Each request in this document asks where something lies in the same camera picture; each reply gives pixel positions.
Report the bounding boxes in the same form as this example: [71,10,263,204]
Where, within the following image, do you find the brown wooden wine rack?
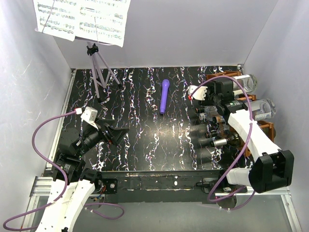
[207,72,279,159]

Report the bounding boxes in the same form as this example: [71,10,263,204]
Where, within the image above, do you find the clear plastic bottle blue label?
[251,99,276,121]

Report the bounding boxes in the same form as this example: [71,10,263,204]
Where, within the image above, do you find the dark bottle brown label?
[205,130,221,139]

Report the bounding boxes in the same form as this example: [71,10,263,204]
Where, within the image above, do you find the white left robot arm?
[36,118,129,232]

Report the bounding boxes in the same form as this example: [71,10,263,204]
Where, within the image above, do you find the lilac music stand tripod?
[75,37,123,103]

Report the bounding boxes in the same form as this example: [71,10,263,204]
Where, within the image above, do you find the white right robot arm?
[189,76,294,193]

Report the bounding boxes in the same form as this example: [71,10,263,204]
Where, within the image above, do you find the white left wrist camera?
[81,106,98,124]

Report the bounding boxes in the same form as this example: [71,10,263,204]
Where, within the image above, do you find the white sheet music pages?
[33,0,131,47]

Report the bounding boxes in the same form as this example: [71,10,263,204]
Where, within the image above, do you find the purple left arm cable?
[2,108,125,231]

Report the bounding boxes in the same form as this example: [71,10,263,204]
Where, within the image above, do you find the purple toy microphone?
[160,79,170,115]

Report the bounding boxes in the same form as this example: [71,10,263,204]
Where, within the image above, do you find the dark wine bottle silver cap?
[210,136,241,147]

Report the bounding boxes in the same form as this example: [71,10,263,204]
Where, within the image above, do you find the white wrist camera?
[81,106,98,124]
[188,85,207,101]

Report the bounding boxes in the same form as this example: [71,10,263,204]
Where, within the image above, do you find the clear glass bottle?
[233,74,257,95]

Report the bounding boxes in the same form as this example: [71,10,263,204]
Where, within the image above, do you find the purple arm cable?
[2,108,125,231]
[188,76,256,209]

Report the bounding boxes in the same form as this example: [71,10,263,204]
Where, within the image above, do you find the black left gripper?
[76,116,129,157]

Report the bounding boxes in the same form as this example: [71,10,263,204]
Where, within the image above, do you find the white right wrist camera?
[188,85,207,101]

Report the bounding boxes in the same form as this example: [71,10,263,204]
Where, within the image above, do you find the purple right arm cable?
[188,76,256,209]

